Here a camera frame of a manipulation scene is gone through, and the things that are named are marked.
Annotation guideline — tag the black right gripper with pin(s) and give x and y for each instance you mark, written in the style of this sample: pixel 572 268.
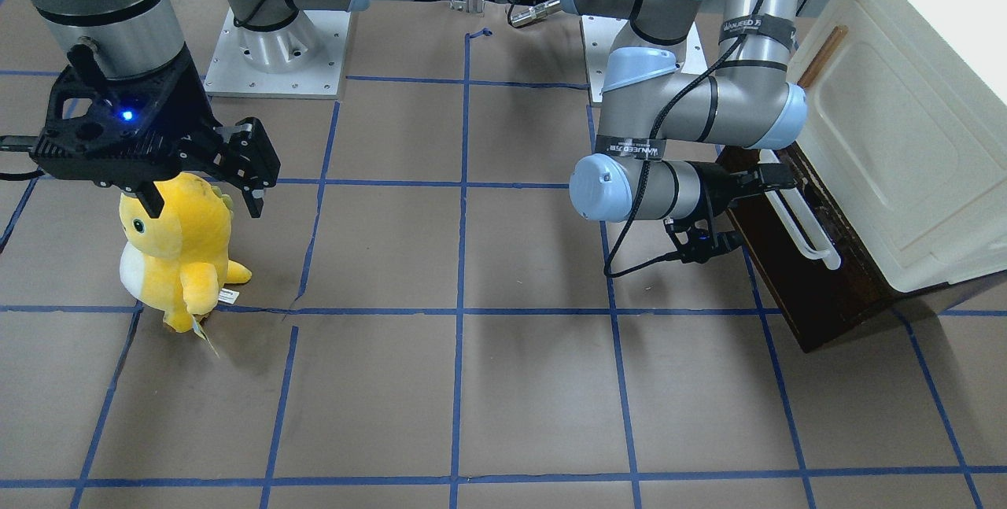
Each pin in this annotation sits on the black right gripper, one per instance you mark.
pixel 198 109

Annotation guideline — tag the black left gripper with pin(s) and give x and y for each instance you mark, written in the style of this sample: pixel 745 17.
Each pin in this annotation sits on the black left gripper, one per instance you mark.
pixel 718 185

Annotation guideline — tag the cream plastic drawer cabinet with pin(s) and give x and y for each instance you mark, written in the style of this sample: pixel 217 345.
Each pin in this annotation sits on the cream plastic drawer cabinet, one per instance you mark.
pixel 906 127

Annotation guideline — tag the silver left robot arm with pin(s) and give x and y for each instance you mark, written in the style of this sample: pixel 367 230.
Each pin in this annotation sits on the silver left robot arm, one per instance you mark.
pixel 665 25

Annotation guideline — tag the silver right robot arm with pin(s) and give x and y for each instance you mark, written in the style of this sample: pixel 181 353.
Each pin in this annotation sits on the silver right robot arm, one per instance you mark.
pixel 129 37

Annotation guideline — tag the yellow plush toy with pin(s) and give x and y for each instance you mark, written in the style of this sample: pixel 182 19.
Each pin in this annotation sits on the yellow plush toy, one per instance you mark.
pixel 178 263

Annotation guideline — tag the dark brown wooden base box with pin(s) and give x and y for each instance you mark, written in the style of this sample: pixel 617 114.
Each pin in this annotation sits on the dark brown wooden base box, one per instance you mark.
pixel 821 276

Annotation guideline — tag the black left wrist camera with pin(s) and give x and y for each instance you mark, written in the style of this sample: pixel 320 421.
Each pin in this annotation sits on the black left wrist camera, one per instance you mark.
pixel 698 245

